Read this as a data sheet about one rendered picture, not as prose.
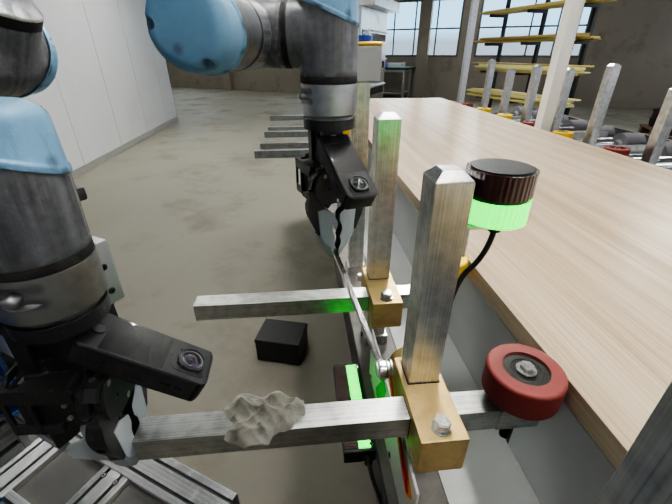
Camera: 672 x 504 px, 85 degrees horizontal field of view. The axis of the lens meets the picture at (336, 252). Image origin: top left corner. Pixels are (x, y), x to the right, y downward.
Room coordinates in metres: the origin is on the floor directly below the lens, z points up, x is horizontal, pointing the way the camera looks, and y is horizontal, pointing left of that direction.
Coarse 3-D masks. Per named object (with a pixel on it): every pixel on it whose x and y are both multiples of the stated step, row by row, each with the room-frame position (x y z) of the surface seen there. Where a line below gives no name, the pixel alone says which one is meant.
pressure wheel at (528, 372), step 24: (504, 360) 0.30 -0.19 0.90; (528, 360) 0.30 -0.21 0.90; (552, 360) 0.29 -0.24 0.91; (504, 384) 0.26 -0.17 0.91; (528, 384) 0.26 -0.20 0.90; (552, 384) 0.26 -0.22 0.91; (504, 408) 0.26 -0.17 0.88; (528, 408) 0.25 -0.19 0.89; (552, 408) 0.25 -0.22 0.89; (504, 432) 0.28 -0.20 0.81
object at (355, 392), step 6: (348, 366) 0.48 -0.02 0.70; (354, 366) 0.48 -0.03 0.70; (348, 372) 0.47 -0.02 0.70; (354, 372) 0.47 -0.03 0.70; (348, 378) 0.46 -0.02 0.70; (354, 378) 0.46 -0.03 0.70; (354, 384) 0.44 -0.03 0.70; (354, 390) 0.43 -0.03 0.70; (360, 390) 0.43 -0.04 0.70; (354, 396) 0.42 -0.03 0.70; (360, 396) 0.42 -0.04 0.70; (360, 444) 0.33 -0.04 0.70; (366, 444) 0.33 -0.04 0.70
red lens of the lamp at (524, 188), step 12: (468, 168) 0.32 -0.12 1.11; (480, 180) 0.30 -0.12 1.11; (492, 180) 0.29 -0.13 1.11; (504, 180) 0.29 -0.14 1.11; (516, 180) 0.29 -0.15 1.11; (528, 180) 0.29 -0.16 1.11; (480, 192) 0.30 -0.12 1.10; (492, 192) 0.29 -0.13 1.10; (504, 192) 0.29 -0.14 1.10; (516, 192) 0.29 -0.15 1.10; (528, 192) 0.29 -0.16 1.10
